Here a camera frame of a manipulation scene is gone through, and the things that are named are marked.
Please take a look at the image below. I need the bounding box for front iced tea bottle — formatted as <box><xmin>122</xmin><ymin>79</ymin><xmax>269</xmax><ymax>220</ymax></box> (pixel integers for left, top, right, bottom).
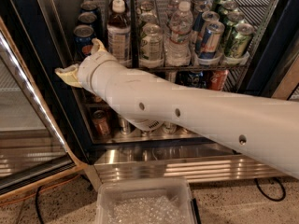
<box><xmin>107</xmin><ymin>0</ymin><xmax>131</xmax><ymax>62</ymax></box>

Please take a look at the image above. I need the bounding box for red orange can middle shelf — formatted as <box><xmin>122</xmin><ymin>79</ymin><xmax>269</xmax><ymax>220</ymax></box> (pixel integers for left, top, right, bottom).
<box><xmin>207</xmin><ymin>70</ymin><xmax>228</xmax><ymax>91</ymax></box>

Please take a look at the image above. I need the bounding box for white can bottom shelf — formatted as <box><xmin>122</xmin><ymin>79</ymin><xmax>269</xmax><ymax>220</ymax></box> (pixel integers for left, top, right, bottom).
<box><xmin>163</xmin><ymin>122</ymin><xmax>177</xmax><ymax>134</ymax></box>

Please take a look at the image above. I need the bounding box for front clear water bottle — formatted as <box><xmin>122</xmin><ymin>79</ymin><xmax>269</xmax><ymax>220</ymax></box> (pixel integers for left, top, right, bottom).
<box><xmin>166</xmin><ymin>1</ymin><xmax>193</xmax><ymax>66</ymax></box>

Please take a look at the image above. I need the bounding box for rear white green soda can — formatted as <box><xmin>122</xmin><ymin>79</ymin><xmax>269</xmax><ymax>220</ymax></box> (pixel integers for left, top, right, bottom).
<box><xmin>136</xmin><ymin>0</ymin><xmax>154</xmax><ymax>15</ymax></box>

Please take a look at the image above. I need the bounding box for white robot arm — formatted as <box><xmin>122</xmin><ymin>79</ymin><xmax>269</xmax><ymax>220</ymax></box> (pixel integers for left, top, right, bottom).
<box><xmin>55</xmin><ymin>38</ymin><xmax>299</xmax><ymax>178</ymax></box>

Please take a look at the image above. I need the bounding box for middle white green soda can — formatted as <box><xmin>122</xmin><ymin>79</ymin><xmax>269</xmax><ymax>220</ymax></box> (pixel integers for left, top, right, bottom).
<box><xmin>138</xmin><ymin>13</ymin><xmax>158</xmax><ymax>30</ymax></box>

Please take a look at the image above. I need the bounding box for rear clear water bottle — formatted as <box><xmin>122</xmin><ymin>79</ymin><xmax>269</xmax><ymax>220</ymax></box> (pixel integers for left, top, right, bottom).
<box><xmin>166</xmin><ymin>0</ymin><xmax>182</xmax><ymax>19</ymax></box>

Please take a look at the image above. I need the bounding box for clear plastic bin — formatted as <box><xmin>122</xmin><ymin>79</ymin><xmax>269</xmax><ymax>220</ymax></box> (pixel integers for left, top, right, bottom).
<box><xmin>94</xmin><ymin>178</ymin><xmax>197</xmax><ymax>224</ymax></box>

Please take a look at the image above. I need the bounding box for orange can bottom shelf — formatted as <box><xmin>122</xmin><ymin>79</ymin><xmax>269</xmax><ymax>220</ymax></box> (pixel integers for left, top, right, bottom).
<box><xmin>92</xmin><ymin>110</ymin><xmax>110</xmax><ymax>136</ymax></box>

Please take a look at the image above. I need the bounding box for white green soda can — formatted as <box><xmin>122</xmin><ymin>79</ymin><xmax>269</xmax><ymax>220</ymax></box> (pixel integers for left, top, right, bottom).
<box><xmin>138</xmin><ymin>13</ymin><xmax>158</xmax><ymax>30</ymax></box>
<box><xmin>136</xmin><ymin>0</ymin><xmax>154</xmax><ymax>15</ymax></box>
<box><xmin>140</xmin><ymin>23</ymin><xmax>163</xmax><ymax>61</ymax></box>

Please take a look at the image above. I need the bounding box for black cable on floor left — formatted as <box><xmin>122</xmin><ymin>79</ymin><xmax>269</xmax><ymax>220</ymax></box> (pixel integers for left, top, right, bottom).
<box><xmin>35</xmin><ymin>185</ymin><xmax>45</xmax><ymax>224</ymax></box>

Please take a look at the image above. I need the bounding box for open glass fridge door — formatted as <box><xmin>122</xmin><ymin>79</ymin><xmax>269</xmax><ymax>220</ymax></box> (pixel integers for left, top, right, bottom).
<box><xmin>0</xmin><ymin>18</ymin><xmax>87</xmax><ymax>199</ymax></box>

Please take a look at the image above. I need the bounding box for stainless steel fridge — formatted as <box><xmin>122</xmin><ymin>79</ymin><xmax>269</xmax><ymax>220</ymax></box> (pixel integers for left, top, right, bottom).
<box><xmin>7</xmin><ymin>0</ymin><xmax>286</xmax><ymax>182</ymax></box>

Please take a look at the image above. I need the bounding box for front red bull can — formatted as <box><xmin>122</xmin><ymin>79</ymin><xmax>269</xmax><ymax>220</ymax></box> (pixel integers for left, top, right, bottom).
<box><xmin>199</xmin><ymin>21</ymin><xmax>224</xmax><ymax>59</ymax></box>

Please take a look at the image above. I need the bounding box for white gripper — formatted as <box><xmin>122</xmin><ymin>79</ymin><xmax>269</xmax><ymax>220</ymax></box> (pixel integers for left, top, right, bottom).
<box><xmin>55</xmin><ymin>38</ymin><xmax>121</xmax><ymax>94</ymax></box>

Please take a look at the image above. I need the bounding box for silver can bottom shelf left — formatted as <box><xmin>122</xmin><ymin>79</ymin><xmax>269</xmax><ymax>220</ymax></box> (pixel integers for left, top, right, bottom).
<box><xmin>118</xmin><ymin>116</ymin><xmax>132</xmax><ymax>135</ymax></box>

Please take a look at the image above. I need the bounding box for black power cable right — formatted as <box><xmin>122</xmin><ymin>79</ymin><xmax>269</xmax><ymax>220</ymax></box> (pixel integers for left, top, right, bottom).
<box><xmin>253</xmin><ymin>176</ymin><xmax>287</xmax><ymax>203</ymax></box>

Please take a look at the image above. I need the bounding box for dark blue can middle shelf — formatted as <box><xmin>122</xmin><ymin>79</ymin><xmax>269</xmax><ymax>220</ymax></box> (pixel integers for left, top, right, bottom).
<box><xmin>178</xmin><ymin>71</ymin><xmax>206</xmax><ymax>88</ymax></box>

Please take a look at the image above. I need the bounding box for clear water bottle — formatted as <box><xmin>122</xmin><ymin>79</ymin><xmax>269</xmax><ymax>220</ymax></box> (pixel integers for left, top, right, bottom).
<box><xmin>166</xmin><ymin>0</ymin><xmax>182</xmax><ymax>19</ymax></box>
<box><xmin>166</xmin><ymin>1</ymin><xmax>193</xmax><ymax>66</ymax></box>

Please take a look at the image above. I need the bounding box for front white green soda can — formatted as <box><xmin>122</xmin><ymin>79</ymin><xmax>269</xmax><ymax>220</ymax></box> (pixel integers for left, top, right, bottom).
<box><xmin>140</xmin><ymin>23</ymin><xmax>163</xmax><ymax>61</ymax></box>

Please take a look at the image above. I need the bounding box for orange cable on floor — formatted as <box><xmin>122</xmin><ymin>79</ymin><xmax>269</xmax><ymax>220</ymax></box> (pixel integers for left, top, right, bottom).
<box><xmin>0</xmin><ymin>173</ymin><xmax>82</xmax><ymax>207</ymax></box>

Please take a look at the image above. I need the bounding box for blue pepsi can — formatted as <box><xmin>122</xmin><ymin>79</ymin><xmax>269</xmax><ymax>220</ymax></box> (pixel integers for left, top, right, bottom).
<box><xmin>78</xmin><ymin>12</ymin><xmax>101</xmax><ymax>38</ymax></box>
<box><xmin>80</xmin><ymin>1</ymin><xmax>100</xmax><ymax>18</ymax></box>
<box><xmin>73</xmin><ymin>25</ymin><xmax>96</xmax><ymax>59</ymax></box>

